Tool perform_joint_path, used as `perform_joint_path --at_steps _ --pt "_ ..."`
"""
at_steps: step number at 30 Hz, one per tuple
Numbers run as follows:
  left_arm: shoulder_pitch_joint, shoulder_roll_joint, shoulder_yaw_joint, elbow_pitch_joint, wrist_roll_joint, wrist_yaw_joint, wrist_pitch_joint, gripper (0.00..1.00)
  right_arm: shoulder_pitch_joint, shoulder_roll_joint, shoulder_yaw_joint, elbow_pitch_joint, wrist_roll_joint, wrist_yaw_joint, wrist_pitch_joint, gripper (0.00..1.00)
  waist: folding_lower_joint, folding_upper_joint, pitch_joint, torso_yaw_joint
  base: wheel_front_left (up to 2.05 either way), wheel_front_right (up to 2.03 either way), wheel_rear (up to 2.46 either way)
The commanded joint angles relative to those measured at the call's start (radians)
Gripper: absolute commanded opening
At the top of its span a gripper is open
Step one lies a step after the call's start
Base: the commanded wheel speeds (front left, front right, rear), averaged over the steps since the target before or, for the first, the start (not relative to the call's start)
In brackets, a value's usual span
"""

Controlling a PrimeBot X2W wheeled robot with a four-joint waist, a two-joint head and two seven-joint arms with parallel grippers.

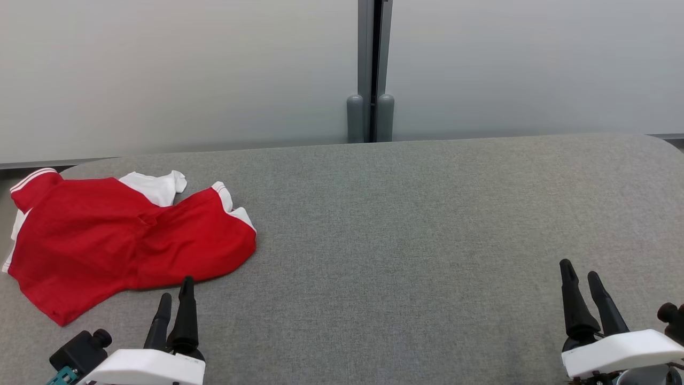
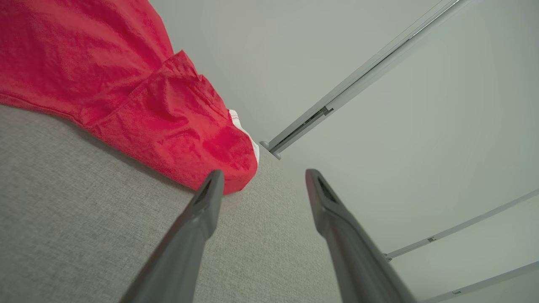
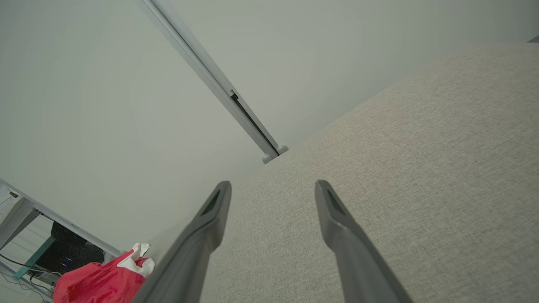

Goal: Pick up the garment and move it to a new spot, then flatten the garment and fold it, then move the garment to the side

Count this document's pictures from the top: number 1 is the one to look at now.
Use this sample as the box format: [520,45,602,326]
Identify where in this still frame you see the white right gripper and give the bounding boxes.
[559,259,684,381]

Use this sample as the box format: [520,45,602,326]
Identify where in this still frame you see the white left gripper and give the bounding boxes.
[77,276,207,385]

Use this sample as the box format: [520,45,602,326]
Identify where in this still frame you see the red shirt white striped sleeves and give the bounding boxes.
[2,168,188,274]

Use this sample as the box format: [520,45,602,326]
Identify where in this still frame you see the grey fabric upholstered bench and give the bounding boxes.
[0,133,684,385]

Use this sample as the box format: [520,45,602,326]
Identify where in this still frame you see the grey cylindrical post bumper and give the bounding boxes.
[346,94,364,144]
[377,94,395,143]

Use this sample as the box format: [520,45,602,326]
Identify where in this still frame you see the grey metal partition post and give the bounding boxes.
[357,0,394,144]

